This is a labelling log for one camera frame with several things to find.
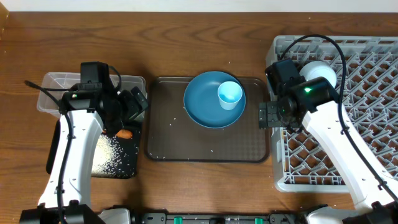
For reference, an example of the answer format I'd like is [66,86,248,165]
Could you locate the light blue bowl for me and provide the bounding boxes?
[299,61,337,87]

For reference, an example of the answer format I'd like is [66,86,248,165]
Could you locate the orange carrot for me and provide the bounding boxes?
[103,129,133,139]

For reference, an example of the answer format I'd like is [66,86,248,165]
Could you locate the light blue plastic cup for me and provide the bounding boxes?
[217,81,243,110]

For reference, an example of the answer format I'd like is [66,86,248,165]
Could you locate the pile of white rice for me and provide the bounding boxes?
[91,134,123,177]

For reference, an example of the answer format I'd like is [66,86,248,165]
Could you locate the dark blue plate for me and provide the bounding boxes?
[183,71,246,129]

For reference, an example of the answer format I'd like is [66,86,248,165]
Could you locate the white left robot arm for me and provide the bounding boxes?
[19,62,149,223]

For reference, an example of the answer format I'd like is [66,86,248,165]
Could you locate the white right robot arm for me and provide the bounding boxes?
[259,59,397,223]

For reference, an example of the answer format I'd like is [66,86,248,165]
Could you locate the black waste tray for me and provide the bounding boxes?
[45,116,142,180]

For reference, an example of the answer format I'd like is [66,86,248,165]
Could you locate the grey plastic dishwasher rack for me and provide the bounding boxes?
[266,35,397,193]

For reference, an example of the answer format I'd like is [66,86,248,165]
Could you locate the brown plastic serving tray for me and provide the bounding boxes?
[145,77,271,163]

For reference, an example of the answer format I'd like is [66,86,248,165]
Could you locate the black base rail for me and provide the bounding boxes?
[99,203,343,224]

